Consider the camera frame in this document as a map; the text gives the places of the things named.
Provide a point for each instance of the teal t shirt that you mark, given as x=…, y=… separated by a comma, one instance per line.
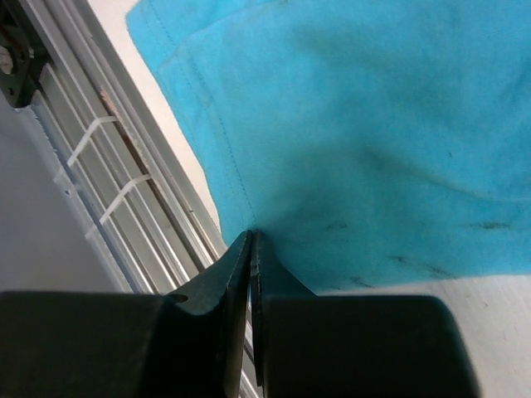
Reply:
x=374, y=143

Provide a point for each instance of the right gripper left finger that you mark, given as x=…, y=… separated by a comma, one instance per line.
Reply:
x=188, y=343

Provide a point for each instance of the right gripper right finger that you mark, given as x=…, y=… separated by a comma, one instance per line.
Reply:
x=309, y=345

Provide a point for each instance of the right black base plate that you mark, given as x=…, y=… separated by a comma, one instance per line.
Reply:
x=23, y=55

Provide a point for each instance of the aluminium rail frame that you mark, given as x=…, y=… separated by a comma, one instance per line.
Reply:
x=143, y=223

